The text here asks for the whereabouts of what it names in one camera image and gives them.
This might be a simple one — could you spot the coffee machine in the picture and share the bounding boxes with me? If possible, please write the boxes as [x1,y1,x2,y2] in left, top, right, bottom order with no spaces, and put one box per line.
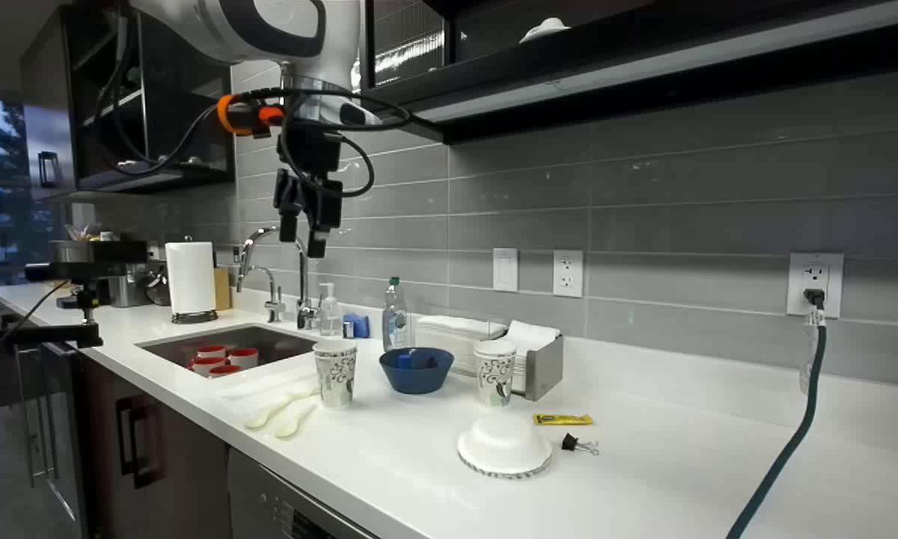
[24,230,171,313]

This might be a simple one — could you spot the small chrome faucet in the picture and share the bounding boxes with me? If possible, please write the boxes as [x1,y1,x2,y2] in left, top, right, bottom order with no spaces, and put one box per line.
[250,260,288,326]

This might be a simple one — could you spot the blue bowl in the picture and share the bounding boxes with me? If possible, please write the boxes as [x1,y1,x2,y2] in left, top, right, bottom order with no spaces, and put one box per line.
[376,344,458,395]

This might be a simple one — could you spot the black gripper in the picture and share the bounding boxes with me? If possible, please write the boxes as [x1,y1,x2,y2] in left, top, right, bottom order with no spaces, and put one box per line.
[273,117,346,260]

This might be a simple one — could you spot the white paper towel roll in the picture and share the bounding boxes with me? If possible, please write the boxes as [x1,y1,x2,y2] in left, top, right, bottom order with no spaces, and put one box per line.
[161,239,219,323]

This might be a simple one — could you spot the clear soap dispenser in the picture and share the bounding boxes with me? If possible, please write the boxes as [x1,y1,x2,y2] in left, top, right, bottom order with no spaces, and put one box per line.
[313,283,343,340]

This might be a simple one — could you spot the white blank wall plate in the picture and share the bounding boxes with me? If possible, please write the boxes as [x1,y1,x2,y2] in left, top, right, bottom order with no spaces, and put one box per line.
[491,245,520,293]

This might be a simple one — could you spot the plastic bottle green cap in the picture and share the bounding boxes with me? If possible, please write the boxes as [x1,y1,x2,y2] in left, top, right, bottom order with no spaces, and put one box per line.
[381,275,416,355]

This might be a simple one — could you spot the yellow sauce packet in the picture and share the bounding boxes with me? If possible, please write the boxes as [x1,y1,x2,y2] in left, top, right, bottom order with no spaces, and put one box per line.
[533,411,596,432]

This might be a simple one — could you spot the dark open wall shelf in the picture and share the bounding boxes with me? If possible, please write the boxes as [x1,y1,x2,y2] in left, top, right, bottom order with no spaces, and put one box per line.
[62,4,237,194]

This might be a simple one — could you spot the tall chrome faucet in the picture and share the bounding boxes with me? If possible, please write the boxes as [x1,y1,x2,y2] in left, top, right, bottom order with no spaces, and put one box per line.
[229,226,316,332]

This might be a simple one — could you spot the orange cable strap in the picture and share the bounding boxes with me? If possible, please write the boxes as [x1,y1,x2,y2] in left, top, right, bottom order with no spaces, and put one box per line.
[214,94,283,139]

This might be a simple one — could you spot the dark power cable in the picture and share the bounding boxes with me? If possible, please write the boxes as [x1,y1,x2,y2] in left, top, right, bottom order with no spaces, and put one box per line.
[723,289,833,539]

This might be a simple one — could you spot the patterned paper cup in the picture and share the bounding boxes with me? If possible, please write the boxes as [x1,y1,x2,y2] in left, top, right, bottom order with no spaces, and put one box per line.
[310,335,360,411]
[473,341,520,411]

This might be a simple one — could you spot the blue sponge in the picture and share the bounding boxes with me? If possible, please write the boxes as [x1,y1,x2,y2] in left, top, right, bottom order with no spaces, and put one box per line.
[340,310,373,341]

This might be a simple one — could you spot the white wall outlet with plug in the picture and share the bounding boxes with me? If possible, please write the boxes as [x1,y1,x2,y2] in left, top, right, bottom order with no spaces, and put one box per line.
[783,253,847,320]

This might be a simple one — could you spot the dark overhead cabinet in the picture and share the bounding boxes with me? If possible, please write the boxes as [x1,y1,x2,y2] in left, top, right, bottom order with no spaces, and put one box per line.
[363,0,898,143]

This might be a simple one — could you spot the black cabinet handle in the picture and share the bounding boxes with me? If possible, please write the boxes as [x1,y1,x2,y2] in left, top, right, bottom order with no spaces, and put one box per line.
[113,395,165,491]

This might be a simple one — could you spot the steel kitchen sink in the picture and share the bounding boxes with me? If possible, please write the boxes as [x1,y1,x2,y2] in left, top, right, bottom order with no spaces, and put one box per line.
[134,323,319,382]

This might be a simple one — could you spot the white ribbed lid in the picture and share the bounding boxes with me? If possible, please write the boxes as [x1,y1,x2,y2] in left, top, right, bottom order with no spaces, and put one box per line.
[454,404,553,480]

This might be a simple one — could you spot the white plastic spoon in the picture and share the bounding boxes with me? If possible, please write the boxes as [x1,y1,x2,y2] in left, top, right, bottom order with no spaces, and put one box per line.
[273,398,322,443]
[243,394,298,435]

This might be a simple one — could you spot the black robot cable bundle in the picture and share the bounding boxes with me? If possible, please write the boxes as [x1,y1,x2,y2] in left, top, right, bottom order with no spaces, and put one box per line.
[99,84,442,203]

